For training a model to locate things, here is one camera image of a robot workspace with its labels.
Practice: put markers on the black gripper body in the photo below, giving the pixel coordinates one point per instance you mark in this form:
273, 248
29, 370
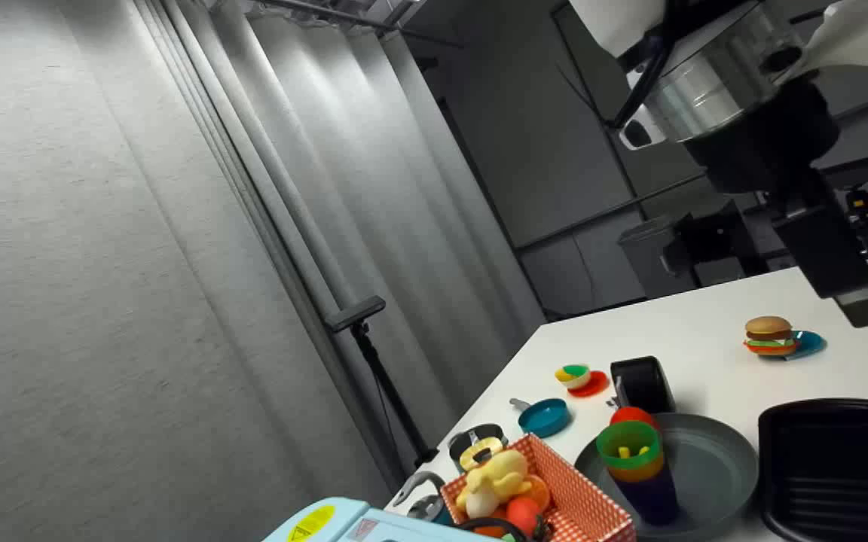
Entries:
767, 144

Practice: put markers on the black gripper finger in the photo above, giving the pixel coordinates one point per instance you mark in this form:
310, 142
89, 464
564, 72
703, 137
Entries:
828, 258

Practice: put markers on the black toy pot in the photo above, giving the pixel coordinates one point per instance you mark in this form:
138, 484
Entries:
640, 384

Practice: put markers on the silver toy pot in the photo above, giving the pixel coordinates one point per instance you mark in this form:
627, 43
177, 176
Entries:
419, 499

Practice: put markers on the toy hamburger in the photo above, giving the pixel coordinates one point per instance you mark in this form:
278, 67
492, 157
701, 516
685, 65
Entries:
770, 334

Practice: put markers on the black background chair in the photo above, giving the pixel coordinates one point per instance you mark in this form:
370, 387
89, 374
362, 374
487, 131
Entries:
715, 244

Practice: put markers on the black ribbed grill tray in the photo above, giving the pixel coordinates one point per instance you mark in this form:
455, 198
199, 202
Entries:
842, 471

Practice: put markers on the grey round plate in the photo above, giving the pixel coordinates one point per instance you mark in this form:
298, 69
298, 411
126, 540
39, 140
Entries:
710, 471

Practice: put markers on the green plastic cup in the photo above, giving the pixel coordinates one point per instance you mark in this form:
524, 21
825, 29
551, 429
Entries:
627, 441

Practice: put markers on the small multicolour toy food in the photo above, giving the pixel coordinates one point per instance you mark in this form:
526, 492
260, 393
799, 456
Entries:
573, 374

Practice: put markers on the yellow plastic cup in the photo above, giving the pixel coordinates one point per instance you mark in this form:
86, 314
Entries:
640, 473

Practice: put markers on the navy plastic cup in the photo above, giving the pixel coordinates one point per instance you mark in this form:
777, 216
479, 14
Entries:
653, 502

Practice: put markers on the orange checkered basket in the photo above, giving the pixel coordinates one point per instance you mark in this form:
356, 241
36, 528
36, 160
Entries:
581, 502

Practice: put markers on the orange toy fruit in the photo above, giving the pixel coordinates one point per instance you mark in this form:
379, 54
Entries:
526, 514

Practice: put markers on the yellow toy banana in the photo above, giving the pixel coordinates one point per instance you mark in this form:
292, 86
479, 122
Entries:
494, 476

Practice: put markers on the pleated fabric curtain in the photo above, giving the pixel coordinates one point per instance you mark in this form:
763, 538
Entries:
353, 182

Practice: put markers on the black tripod stand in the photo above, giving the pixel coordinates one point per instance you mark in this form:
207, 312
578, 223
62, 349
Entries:
384, 377

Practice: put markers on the light blue toy oven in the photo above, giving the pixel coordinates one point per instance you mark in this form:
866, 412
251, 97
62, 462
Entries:
353, 524

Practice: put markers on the small black background camera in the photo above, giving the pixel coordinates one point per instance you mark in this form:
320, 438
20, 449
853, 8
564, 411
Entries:
864, 200

